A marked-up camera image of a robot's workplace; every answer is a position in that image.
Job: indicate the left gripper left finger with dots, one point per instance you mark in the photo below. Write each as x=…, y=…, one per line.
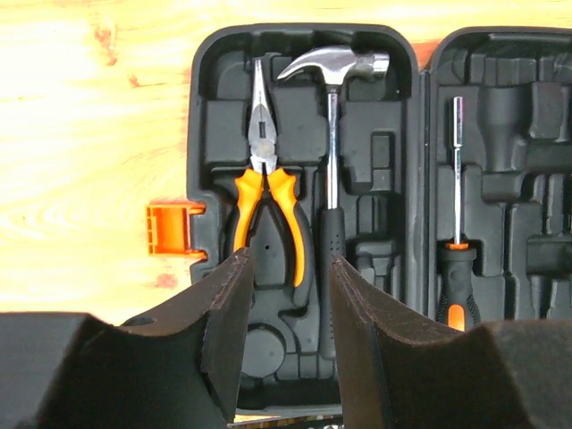
x=176, y=365

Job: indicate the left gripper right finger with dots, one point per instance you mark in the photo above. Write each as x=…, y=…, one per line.
x=400, y=369

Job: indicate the black handled screwdriver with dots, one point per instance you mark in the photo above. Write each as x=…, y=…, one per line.
x=457, y=307

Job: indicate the orange case latch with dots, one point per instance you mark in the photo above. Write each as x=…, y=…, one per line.
x=169, y=231

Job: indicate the black plastic tool case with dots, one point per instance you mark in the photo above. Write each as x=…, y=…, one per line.
x=397, y=180

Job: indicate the orange needle nose pliers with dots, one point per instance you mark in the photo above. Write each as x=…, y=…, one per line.
x=265, y=173

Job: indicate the claw hammer black grip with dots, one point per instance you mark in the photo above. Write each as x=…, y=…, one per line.
x=336, y=64

